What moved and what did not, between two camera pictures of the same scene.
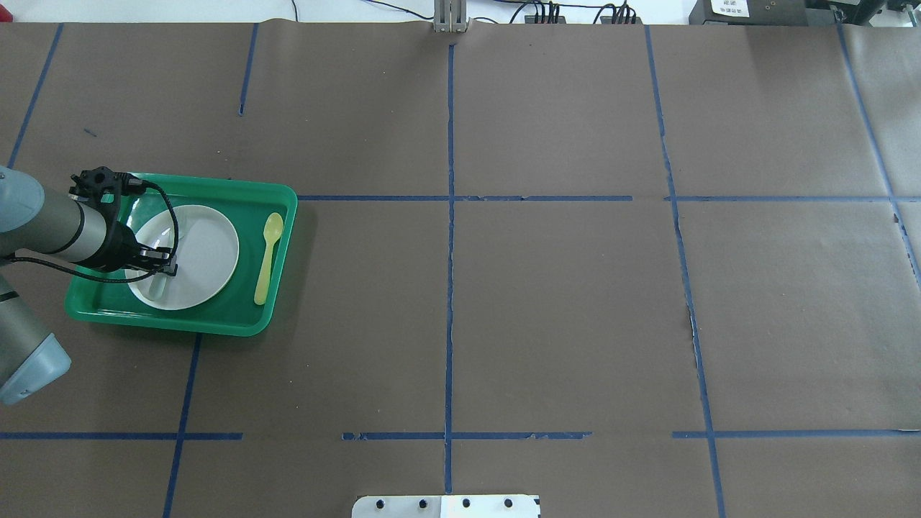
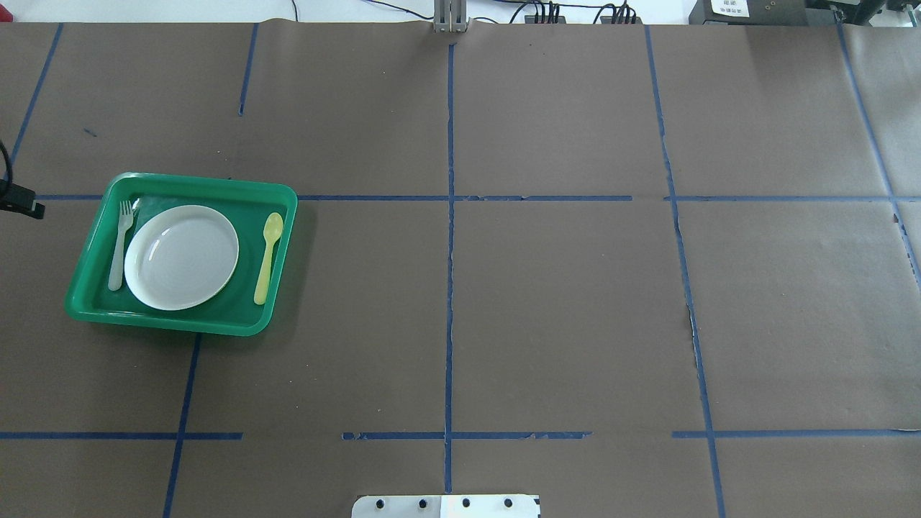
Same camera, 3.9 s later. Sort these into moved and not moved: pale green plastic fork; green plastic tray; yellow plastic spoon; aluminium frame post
Moved: pale green plastic fork
Not moved: yellow plastic spoon; green plastic tray; aluminium frame post
